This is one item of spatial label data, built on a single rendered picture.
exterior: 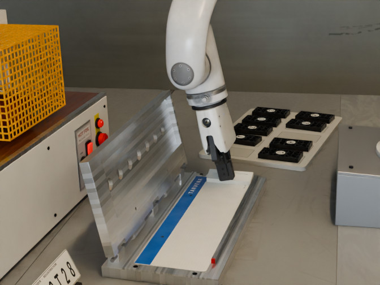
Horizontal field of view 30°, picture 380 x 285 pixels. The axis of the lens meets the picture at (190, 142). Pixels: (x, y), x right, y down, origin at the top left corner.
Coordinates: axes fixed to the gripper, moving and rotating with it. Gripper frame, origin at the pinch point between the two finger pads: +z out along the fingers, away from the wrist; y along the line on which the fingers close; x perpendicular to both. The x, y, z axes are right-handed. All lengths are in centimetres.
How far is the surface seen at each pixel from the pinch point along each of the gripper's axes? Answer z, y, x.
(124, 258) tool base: 1.3, -34.8, 10.3
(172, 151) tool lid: -6.2, -0.6, 10.5
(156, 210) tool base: 0.7, -15.9, 10.6
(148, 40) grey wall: -5, 190, 86
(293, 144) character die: 5.5, 28.0, -9.5
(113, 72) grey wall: 6, 188, 108
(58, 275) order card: -2.4, -46.3, 16.6
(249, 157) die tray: 4.5, 19.9, -0.1
